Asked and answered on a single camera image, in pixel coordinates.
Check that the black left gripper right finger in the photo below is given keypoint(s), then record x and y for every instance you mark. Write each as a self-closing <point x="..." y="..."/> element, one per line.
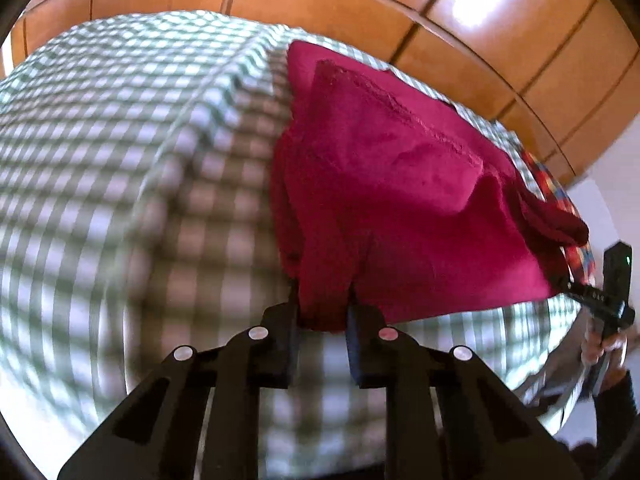
<point x="448" y="416"/>

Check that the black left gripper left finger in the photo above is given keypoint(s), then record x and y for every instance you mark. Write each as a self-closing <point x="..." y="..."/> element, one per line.
<point x="197" y="414"/>

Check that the crimson red knitted garment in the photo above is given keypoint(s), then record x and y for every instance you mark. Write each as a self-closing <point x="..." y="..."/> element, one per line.
<point x="383" y="194"/>

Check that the dark sleeved right forearm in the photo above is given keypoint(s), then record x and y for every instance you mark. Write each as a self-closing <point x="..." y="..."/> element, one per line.
<point x="616" y="414"/>

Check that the person's right hand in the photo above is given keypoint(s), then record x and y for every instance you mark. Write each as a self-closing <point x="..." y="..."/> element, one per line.
<point x="595" y="349"/>

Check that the multicoloured plaid pillow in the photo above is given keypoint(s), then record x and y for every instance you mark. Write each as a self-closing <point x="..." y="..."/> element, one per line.
<point x="559" y="220"/>

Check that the orange wooden wardrobe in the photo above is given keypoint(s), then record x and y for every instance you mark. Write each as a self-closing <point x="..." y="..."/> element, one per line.
<point x="563" y="74"/>

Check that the green white checkered bedsheet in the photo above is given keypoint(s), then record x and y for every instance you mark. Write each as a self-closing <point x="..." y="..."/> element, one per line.
<point x="135" y="154"/>

